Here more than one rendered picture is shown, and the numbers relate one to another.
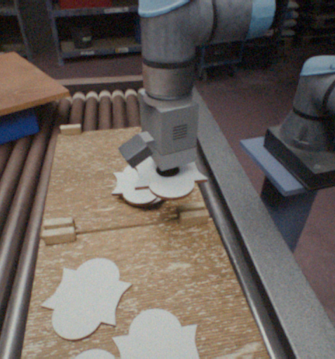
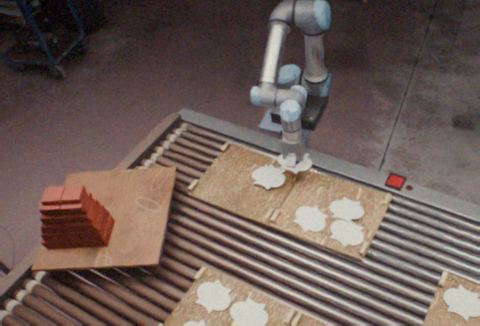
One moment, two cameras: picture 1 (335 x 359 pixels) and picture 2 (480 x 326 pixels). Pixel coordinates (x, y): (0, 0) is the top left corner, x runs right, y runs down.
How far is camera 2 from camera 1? 1.59 m
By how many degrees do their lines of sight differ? 37
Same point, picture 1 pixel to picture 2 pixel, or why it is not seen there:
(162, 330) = (339, 205)
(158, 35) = (295, 124)
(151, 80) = (294, 136)
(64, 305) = (309, 226)
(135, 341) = (337, 213)
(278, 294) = (349, 173)
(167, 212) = (291, 179)
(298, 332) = (363, 177)
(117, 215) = (277, 196)
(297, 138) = not seen: hidden behind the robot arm
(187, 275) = (324, 189)
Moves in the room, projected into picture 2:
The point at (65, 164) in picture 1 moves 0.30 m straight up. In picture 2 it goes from (222, 200) to (208, 151)
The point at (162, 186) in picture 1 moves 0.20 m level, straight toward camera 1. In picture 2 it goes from (302, 167) to (342, 186)
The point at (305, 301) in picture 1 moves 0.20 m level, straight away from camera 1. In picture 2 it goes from (357, 169) to (343, 140)
